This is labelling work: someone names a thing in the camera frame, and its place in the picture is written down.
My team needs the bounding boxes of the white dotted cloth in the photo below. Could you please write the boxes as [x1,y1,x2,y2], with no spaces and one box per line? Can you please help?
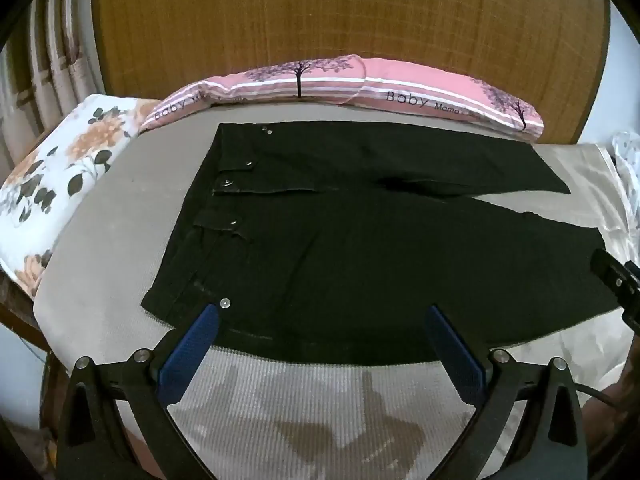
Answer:
[609,131,640,233]

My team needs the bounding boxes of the black pants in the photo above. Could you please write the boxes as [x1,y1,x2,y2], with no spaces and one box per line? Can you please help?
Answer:
[141,121,621,367]

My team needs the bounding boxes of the beige curtain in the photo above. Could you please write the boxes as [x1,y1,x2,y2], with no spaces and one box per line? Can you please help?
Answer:
[0,0,107,173]

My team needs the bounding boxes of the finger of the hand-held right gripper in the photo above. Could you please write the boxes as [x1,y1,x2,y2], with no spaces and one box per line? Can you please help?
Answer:
[590,248,640,335]

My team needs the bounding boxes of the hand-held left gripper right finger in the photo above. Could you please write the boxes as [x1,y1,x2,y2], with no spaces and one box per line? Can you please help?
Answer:
[422,304,587,480]

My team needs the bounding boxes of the black cable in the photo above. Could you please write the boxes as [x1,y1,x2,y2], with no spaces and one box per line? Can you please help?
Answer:
[571,383,632,412]

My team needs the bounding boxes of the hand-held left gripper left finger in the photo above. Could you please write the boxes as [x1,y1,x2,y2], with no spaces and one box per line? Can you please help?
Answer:
[57,304,223,480]

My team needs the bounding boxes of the wooden headboard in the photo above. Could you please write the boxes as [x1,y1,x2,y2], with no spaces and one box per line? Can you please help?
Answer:
[91,0,612,147]

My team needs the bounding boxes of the white floral pillow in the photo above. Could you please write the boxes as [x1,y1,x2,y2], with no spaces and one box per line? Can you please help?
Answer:
[0,94,162,300]

